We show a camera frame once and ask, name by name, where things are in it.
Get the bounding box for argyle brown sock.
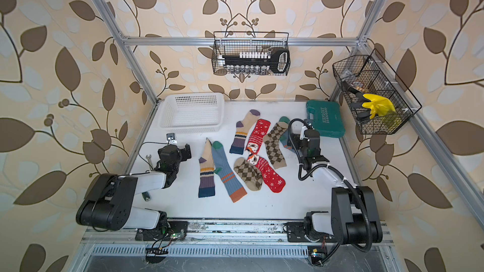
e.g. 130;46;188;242
263;122;287;169
234;157;263;191

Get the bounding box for white plastic basket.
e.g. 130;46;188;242
158;93;225;133

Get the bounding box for beige purple striped sock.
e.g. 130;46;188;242
198;139;216;198
229;110;260;154

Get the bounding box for red bear sock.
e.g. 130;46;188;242
246;119;270;154
248;154;286;193

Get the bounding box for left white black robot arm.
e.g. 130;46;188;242
76;144;192;231

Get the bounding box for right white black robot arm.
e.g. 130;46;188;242
289;127;383;252

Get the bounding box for silver open-end wrench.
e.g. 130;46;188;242
146;154;154;171

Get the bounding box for blue green toe sock right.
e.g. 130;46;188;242
279;117;295;152

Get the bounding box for green plastic tool case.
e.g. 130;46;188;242
306;100;345;139

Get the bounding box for ratchet wrench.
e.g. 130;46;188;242
142;192;151;201

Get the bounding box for black pliers in basket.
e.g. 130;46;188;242
342;81;371;123

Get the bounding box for blue orange striped sock left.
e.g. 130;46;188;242
212;141;247;203

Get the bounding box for yellow rubber glove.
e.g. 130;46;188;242
362;93;397;119

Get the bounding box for socket set holder black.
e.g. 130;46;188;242
216;49;291;76

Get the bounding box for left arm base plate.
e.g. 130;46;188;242
135;220;189;241

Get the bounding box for black wire basket right wall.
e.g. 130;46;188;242
332;49;422;135

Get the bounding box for black wire basket wall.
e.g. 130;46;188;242
211;30;291;76
332;49;422;135

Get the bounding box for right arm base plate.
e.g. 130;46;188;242
282;222;337;244

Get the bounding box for black wire basket back wall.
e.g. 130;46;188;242
211;30;291;76

